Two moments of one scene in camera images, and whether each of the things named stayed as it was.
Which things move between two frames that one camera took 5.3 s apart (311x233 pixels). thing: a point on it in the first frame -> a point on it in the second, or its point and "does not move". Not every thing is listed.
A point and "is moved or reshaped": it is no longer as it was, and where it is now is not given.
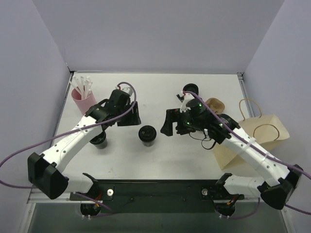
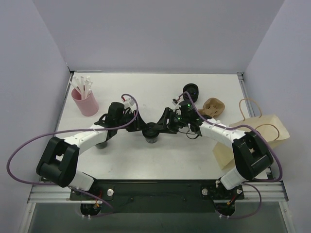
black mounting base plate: [163, 196] does not move
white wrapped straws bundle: [84, 87] does not move
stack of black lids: [191, 87] does not move
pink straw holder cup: [85, 105] does not move
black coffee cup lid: [147, 133] is moved or reshaped
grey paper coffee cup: [147, 143] is moved or reshaped
